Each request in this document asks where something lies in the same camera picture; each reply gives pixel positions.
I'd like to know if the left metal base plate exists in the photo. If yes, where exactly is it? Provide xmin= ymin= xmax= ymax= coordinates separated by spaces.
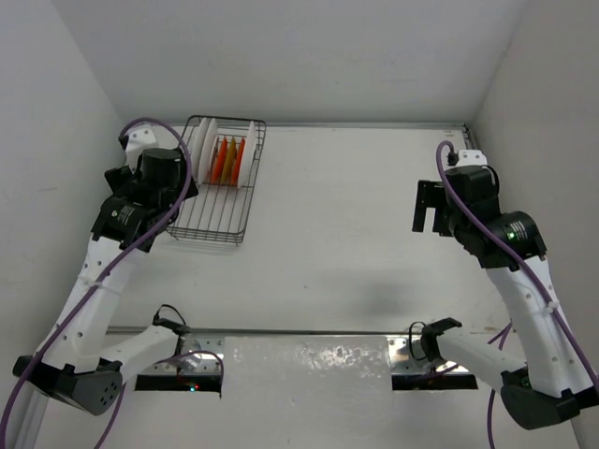
xmin=142 ymin=335 xmax=225 ymax=376

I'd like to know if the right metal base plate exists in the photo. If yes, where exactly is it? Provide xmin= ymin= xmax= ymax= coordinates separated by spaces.
xmin=387 ymin=334 xmax=470 ymax=376

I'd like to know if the wire dish rack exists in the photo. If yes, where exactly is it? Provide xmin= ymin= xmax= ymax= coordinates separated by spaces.
xmin=168 ymin=115 xmax=267 ymax=245

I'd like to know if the white plate teal rim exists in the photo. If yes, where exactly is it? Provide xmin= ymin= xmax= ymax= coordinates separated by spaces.
xmin=237 ymin=121 xmax=257 ymax=188

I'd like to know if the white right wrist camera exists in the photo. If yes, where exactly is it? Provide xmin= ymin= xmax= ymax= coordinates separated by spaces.
xmin=446 ymin=149 xmax=488 ymax=167

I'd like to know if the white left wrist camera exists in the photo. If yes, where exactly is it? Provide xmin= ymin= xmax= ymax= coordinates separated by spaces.
xmin=118 ymin=125 xmax=157 ymax=171

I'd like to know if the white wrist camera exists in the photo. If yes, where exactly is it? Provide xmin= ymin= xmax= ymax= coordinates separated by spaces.
xmin=446 ymin=149 xmax=488 ymax=167
xmin=118 ymin=125 xmax=157 ymax=171

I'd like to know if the yellow plate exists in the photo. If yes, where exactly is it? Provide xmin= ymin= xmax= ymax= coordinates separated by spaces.
xmin=220 ymin=138 xmax=237 ymax=184

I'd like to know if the white foam cover board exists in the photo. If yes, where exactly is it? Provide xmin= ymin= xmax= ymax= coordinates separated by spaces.
xmin=36 ymin=337 xmax=577 ymax=448

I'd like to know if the orange plate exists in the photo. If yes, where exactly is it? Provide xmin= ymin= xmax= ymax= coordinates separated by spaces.
xmin=230 ymin=138 xmax=245 ymax=187
xmin=211 ymin=138 xmax=228 ymax=184

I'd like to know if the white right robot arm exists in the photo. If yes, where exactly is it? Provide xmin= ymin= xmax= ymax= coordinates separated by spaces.
xmin=409 ymin=166 xmax=598 ymax=430

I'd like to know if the metal base plate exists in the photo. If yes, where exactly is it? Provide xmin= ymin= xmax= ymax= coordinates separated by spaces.
xmin=387 ymin=334 xmax=470 ymax=376
xmin=142 ymin=335 xmax=225 ymax=376

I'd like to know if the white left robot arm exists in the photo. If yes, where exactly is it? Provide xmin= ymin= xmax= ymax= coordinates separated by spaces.
xmin=13 ymin=148 xmax=197 ymax=415

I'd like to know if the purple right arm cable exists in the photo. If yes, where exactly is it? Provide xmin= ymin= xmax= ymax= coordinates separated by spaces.
xmin=423 ymin=140 xmax=599 ymax=449

